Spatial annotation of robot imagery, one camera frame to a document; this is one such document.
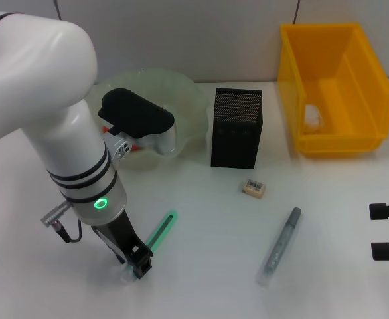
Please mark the grey marker pen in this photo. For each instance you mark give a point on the grey marker pen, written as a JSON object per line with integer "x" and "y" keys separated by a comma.
{"x": 280, "y": 246}

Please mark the white paper ball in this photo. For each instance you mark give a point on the white paper ball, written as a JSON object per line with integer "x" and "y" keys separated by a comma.
{"x": 314, "y": 118}

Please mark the mint green utility knife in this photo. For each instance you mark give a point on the mint green utility knife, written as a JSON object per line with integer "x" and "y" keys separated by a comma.
{"x": 163, "y": 227}

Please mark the black mesh pen holder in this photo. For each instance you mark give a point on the black mesh pen holder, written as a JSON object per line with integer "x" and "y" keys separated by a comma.
{"x": 234, "y": 146}

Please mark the pale green glass bowl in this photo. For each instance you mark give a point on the pale green glass bowl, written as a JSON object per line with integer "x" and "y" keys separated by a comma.
{"x": 188, "y": 99}

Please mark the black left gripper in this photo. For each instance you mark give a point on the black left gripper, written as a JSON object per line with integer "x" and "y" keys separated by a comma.
{"x": 118, "y": 236}

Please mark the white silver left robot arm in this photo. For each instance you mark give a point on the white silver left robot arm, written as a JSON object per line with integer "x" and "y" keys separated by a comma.
{"x": 48, "y": 99}

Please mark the beige eraser with barcode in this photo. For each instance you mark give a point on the beige eraser with barcode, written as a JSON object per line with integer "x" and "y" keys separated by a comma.
{"x": 252, "y": 188}

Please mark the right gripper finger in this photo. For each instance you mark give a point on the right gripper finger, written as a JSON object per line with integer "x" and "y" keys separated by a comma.
{"x": 388, "y": 252}
{"x": 388, "y": 209}

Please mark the yellow plastic storage bin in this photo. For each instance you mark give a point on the yellow plastic storage bin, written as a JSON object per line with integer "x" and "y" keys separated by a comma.
{"x": 330, "y": 83}

